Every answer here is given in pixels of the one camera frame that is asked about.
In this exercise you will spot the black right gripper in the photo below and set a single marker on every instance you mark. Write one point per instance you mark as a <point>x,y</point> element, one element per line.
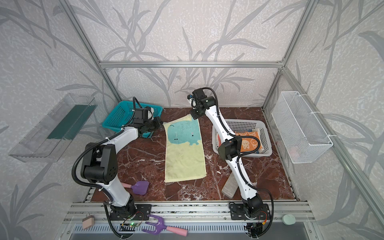
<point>195,111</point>

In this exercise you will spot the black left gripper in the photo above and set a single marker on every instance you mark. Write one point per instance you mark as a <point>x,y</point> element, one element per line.
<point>154,123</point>

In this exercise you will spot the light green cloth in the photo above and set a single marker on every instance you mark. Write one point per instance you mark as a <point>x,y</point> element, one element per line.
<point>185,158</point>

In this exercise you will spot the orange patterned towel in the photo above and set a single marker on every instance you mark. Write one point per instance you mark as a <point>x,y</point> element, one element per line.
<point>249,144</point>

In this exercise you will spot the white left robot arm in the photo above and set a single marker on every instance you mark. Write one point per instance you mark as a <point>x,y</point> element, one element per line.
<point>97,166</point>

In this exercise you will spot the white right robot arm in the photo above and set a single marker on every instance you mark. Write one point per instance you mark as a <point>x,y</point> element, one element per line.
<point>230,151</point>

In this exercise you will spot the teal plastic basket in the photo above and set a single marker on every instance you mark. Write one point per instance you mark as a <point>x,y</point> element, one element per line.
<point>120,115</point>

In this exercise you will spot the white plastic basket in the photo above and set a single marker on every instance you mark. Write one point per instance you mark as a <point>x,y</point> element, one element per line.
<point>253,128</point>

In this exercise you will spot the grey stone block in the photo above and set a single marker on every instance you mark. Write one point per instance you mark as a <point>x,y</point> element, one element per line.
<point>230,187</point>

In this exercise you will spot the pink sponge block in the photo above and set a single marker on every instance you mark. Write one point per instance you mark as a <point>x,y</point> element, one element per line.
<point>88,222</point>

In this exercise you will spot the mint green round object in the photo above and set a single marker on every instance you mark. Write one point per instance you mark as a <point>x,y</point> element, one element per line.
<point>289,219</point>

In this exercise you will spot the purple toy shovel pink handle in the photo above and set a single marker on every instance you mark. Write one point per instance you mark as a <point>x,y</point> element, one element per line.
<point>139,188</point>

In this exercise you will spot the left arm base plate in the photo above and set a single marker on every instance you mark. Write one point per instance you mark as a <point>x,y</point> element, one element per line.
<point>131,222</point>

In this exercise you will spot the clear plastic wall shelf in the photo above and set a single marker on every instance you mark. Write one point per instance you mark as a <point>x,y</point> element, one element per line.
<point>50,138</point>

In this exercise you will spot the purple toy rake pink handle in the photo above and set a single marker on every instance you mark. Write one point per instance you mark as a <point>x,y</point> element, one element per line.
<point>160,226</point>

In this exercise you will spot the aluminium frame profile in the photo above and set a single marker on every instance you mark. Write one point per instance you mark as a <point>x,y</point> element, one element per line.
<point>361,181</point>

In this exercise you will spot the white wire mesh basket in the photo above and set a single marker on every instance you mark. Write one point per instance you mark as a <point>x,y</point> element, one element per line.
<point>303,136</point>

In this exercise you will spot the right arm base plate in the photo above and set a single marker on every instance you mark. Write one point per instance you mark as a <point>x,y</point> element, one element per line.
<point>241,212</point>

